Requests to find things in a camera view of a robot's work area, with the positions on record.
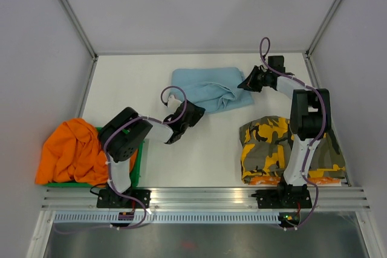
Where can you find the light blue trousers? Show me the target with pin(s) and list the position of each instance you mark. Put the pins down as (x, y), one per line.
(216, 89)

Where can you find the slotted white cable duct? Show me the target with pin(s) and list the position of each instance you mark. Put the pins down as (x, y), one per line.
(162, 217)

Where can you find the aluminium mounting rail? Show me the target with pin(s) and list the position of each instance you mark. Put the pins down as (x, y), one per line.
(206, 199)

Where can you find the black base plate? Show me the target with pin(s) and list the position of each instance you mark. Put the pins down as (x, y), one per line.
(107, 198)
(273, 199)

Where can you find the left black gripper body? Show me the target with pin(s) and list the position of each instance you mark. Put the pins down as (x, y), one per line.
(196, 116)

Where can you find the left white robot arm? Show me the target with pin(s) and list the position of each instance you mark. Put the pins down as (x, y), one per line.
(124, 134)

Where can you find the orange patterned folded trousers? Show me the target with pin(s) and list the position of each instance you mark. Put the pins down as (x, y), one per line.
(274, 180)

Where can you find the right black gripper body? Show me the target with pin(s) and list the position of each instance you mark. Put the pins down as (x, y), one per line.
(258, 79)

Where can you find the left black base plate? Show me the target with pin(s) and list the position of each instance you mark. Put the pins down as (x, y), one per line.
(107, 198)

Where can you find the camouflage folded trousers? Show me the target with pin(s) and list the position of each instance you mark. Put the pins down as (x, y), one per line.
(266, 148)

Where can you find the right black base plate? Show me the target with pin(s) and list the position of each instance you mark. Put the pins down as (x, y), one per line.
(273, 199)

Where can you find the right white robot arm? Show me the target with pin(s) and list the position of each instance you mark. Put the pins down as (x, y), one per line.
(310, 118)

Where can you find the green plastic bin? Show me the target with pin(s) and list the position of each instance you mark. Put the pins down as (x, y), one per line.
(135, 164)

